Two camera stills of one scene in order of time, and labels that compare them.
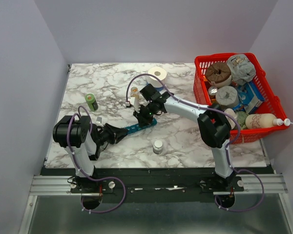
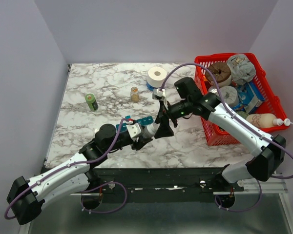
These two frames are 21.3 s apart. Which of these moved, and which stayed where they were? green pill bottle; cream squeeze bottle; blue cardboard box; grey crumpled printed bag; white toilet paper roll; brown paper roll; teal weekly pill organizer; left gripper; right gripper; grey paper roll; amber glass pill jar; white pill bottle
Moved: teal weekly pill organizer; white pill bottle; left gripper; right gripper
Stayed: amber glass pill jar; white toilet paper roll; green pill bottle; blue cardboard box; brown paper roll; grey crumpled printed bag; cream squeeze bottle; grey paper roll
